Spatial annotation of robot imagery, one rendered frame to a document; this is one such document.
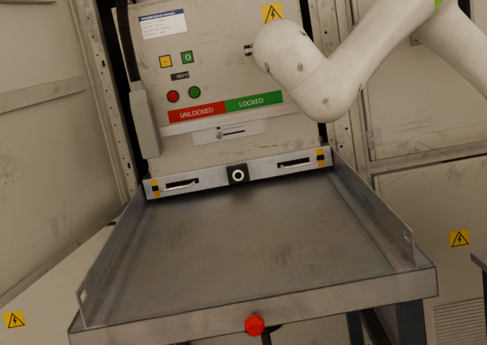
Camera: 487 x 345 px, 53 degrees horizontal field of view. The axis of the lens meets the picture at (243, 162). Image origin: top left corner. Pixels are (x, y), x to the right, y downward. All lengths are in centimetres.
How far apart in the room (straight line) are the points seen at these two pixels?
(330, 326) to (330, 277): 84
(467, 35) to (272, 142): 56
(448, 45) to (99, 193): 98
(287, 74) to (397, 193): 71
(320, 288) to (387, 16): 56
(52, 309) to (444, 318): 124
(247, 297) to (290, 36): 47
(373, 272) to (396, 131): 70
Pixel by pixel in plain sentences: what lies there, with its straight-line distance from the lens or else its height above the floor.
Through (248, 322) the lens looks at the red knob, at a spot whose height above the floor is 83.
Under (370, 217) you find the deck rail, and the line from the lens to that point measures 108.
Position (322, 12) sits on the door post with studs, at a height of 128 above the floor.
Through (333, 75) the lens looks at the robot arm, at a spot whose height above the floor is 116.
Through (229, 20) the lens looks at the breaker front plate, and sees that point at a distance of 136.
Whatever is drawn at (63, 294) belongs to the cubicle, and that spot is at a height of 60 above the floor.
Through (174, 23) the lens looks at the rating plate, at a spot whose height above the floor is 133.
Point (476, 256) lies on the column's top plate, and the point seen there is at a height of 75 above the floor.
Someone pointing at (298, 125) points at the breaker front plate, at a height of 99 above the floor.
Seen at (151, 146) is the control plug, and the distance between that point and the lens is 130.
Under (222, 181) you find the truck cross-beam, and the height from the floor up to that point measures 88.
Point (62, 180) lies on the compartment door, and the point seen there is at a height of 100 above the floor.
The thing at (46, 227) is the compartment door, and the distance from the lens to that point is 125.
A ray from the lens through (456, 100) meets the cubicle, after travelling 155.
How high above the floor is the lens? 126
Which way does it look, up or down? 14 degrees down
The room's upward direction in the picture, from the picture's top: 11 degrees counter-clockwise
